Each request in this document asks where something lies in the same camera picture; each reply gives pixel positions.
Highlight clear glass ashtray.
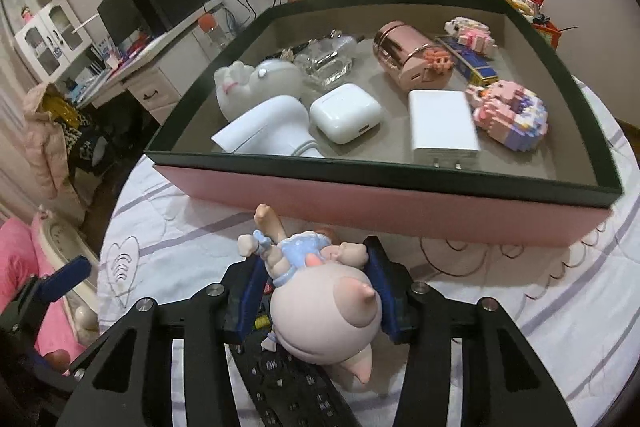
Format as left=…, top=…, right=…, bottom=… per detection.
left=292, top=38, right=353, bottom=88

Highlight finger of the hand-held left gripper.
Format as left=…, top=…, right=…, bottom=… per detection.
left=37, top=255, right=92, bottom=303

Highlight black remote control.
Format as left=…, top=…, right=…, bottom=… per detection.
left=227, top=317, right=361, bottom=427

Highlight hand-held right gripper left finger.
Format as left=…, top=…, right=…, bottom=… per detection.
left=55, top=256, right=275, bottom=427

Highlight pink box with dark rim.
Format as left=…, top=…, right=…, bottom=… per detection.
left=144, top=0, right=624, bottom=249

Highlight clear bottle with orange cap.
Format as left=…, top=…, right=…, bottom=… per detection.
left=197, top=12, right=228, bottom=50

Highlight clear glass bottle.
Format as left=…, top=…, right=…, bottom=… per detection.
left=327, top=30, right=360, bottom=58

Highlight pink and white block figure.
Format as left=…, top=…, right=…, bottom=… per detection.
left=444, top=17, right=496, bottom=55

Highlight white desk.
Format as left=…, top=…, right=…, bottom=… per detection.
left=65, top=0, right=226, bottom=122

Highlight white earbuds case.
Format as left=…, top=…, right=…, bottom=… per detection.
left=309, top=83, right=385, bottom=144

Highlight small orange block figure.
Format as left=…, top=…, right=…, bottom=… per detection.
left=424, top=47, right=453, bottom=72

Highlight white charger adapter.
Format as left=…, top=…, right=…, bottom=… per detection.
left=408, top=89, right=481, bottom=170

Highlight black power cable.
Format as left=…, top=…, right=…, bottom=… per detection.
left=227, top=0, right=281, bottom=25

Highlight white curved plastic device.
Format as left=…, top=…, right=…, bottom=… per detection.
left=210, top=94, right=326, bottom=158

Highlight black office chair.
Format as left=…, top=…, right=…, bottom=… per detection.
left=65, top=107, right=151, bottom=188

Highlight pink cushion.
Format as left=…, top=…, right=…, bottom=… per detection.
left=0, top=217, right=88, bottom=358

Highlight black computer monitor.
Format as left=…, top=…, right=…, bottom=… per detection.
left=96, top=0, right=138, bottom=48

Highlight rose gold cylinder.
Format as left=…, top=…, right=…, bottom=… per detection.
left=372, top=21, right=453, bottom=92

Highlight pink jacket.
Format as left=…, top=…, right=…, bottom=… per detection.
left=22, top=84, right=71, bottom=200

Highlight pink pig figurine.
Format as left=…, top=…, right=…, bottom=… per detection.
left=236, top=203, right=383, bottom=393

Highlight white glass-door cabinet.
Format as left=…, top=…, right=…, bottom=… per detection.
left=14, top=2, right=93, bottom=82

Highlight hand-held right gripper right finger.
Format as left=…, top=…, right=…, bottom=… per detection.
left=362, top=234, right=581, bottom=427

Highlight yellow patterned cloth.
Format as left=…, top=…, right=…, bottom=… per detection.
left=42, top=94, right=91, bottom=128

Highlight blue and gold box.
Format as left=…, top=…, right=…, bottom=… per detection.
left=434, top=34, right=501, bottom=86

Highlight white curved bed frame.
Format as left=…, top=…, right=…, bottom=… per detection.
left=32, top=207, right=101, bottom=338

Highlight person's left hand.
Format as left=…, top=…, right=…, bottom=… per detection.
left=42, top=349, right=71, bottom=370

